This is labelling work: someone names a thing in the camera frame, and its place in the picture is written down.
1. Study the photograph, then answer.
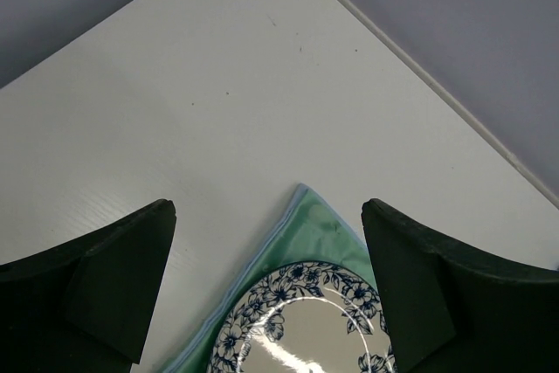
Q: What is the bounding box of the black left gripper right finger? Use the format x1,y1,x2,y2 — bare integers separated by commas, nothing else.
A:
362,199,558,372

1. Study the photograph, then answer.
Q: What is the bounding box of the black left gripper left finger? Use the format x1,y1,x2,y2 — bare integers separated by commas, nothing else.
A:
1,199,176,372

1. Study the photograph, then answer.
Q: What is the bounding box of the blue floral ceramic plate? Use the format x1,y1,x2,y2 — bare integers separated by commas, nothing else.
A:
206,261,397,373

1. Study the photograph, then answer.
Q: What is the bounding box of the green cloth placemat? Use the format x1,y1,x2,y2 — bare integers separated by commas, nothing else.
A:
159,183,376,372

